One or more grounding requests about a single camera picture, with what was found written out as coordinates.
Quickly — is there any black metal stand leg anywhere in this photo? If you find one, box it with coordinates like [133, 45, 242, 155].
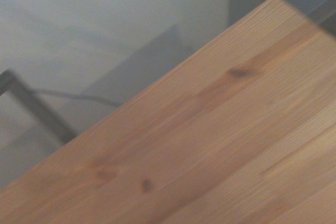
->
[0, 69, 78, 145]

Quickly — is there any thin dark floor cable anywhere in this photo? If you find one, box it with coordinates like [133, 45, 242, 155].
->
[33, 89, 122, 108]

